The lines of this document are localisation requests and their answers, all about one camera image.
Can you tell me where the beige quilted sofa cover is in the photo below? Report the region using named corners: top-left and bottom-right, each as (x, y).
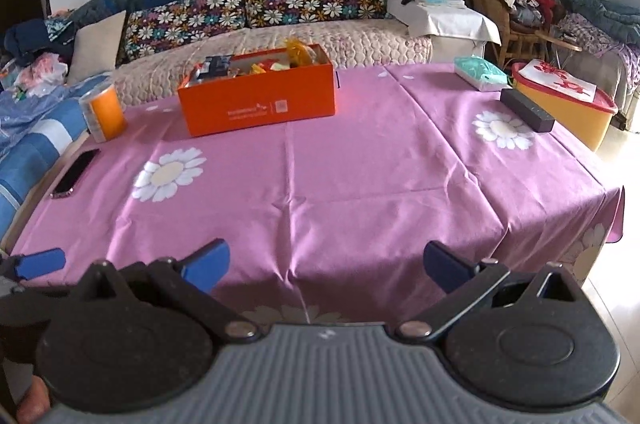
top-left (107, 18), bottom-right (434, 108)

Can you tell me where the small yellow snack packet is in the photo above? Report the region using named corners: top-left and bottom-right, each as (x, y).
top-left (285, 38), bottom-right (324, 68)

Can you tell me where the purple floral cloth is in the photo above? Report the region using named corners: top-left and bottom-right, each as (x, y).
top-left (554, 14), bottom-right (640, 96)

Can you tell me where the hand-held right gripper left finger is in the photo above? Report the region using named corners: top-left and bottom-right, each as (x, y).
top-left (75, 238), bottom-right (260, 345)

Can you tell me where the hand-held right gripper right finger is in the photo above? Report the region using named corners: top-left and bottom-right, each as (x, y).
top-left (395, 240), bottom-right (589, 343)

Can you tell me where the blue striped bedding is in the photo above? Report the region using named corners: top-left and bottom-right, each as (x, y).
top-left (0, 74), bottom-right (114, 250)

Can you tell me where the pink and white plastic bag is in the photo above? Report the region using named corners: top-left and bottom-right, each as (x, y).
top-left (15, 52), bottom-right (69, 98)

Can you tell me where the orange cardboard box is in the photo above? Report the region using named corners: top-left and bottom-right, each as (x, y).
top-left (177, 43), bottom-right (336, 138)

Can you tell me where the person's left hand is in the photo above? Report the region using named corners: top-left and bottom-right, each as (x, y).
top-left (16, 378), bottom-right (52, 424)

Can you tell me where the long black box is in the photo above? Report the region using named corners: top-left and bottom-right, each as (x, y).
top-left (500, 88), bottom-right (557, 134)

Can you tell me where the blue black-banded snack packet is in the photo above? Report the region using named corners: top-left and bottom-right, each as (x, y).
top-left (202, 56), bottom-right (236, 80)

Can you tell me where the beige pillow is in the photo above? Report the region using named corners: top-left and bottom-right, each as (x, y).
top-left (66, 10), bottom-right (127, 86)

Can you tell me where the wooden chair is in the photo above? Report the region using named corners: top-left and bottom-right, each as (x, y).
top-left (460, 0), bottom-right (584, 66)

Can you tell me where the dark padded jacket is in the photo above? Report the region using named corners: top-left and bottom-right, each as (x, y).
top-left (555, 0), bottom-right (640, 46)

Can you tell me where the dark blue clothes pile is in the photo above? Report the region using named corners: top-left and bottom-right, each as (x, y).
top-left (4, 17), bottom-right (77, 58)

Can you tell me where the white cloth covered box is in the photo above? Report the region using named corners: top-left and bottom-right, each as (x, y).
top-left (387, 0), bottom-right (502, 66)

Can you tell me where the yellow tub red-white lid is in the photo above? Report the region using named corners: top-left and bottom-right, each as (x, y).
top-left (510, 58), bottom-right (619, 153)

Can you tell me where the black smartphone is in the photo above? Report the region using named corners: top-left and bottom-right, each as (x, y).
top-left (50, 148), bottom-right (101, 200)

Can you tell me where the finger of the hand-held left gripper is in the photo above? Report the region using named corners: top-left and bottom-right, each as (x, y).
top-left (0, 248), bottom-right (67, 281)

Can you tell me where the teal tissue pack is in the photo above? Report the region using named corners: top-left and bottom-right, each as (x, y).
top-left (454, 56), bottom-right (510, 93)

